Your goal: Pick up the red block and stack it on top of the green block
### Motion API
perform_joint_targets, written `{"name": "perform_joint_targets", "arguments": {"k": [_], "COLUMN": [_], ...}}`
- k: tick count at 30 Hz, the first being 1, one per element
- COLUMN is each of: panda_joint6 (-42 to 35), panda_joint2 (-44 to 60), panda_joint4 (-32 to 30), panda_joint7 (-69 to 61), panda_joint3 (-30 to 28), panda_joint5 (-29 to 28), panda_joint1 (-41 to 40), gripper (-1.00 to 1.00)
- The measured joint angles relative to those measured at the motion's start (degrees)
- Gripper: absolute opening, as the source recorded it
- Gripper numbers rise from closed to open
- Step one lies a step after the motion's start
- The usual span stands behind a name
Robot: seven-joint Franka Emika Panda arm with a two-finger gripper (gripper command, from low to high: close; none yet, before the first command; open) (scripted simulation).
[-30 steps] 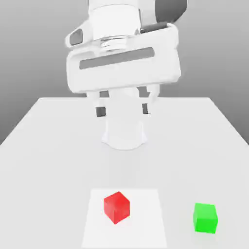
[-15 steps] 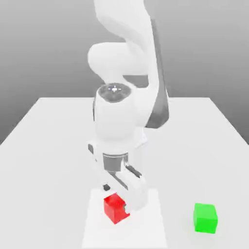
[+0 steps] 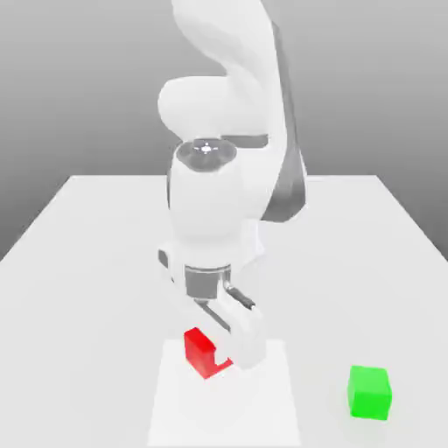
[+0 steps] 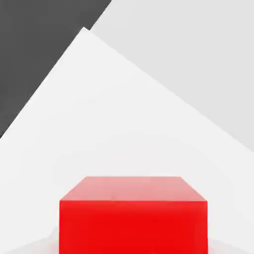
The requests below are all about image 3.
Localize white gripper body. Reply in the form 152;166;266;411
173;282;268;371

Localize small red cube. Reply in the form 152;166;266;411
184;326;235;381

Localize small green cube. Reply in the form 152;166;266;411
346;364;393;422

